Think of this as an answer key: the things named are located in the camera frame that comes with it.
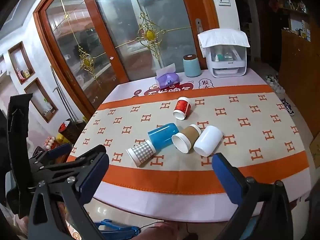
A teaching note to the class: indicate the tray of eggs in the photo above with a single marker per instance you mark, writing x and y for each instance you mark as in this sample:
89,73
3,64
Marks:
51,142

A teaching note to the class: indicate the dark sneaker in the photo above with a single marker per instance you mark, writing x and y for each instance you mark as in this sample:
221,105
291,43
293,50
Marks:
287,106

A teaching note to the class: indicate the grey checked paper cup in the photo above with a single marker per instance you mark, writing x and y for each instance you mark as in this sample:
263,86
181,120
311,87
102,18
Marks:
142,152

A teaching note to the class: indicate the pink printed table cover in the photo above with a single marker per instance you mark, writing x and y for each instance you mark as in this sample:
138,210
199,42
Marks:
165,200

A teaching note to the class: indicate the white shoes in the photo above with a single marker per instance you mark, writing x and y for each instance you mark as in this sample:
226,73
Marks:
275,83

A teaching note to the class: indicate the purple tissue pack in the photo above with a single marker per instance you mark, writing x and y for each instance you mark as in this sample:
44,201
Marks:
167,79

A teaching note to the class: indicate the blue cup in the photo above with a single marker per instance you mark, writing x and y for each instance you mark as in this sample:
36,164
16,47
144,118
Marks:
162,135

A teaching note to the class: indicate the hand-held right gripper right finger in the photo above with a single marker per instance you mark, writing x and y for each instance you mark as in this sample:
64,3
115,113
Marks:
226,177

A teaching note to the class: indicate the white countertop appliance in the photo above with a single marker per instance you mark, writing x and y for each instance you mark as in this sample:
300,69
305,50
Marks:
226,63

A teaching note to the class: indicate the dark woven waste basket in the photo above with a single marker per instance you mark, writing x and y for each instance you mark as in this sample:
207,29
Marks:
72,130

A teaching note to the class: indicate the white cup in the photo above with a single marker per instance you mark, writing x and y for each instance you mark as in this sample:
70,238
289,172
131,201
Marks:
208,140

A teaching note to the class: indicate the shelf with bottles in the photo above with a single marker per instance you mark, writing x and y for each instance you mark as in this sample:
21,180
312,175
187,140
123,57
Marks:
297,5

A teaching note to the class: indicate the blue clamp tool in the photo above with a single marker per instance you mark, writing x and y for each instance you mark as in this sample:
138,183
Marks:
112,228

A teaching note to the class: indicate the red paper cup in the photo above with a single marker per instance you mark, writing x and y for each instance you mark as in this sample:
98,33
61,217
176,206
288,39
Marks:
182,106

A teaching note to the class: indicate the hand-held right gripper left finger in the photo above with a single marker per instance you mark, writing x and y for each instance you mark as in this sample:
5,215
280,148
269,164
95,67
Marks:
94,177

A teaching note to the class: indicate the white light switch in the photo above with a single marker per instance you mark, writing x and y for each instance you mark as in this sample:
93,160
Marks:
224,0

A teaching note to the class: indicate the wooden cabinet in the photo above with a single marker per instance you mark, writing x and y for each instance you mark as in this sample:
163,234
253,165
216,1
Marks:
300,80

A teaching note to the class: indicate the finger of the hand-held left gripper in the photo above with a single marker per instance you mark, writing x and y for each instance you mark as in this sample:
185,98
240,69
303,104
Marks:
85,156
58,149

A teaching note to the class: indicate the teal canister with brown lid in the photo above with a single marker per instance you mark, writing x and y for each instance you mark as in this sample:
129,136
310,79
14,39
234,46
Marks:
192,66

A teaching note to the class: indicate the wooden wall niche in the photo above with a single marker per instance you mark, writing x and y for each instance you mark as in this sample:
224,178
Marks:
21,62
41,100

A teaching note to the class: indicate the white folded cloth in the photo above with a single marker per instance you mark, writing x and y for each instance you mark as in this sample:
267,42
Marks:
222,37

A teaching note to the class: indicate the glass sliding door gold ornament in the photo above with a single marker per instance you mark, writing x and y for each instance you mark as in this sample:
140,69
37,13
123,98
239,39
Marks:
75,55
150,30

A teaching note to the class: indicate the orange and beige patterned tablecloth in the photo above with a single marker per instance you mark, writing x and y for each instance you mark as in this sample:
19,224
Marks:
250,130

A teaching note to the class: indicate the brown paper cup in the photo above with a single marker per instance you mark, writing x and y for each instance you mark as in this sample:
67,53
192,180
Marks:
190,132

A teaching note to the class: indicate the metal door lock plate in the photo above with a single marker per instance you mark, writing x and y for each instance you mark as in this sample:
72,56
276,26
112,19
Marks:
198,26

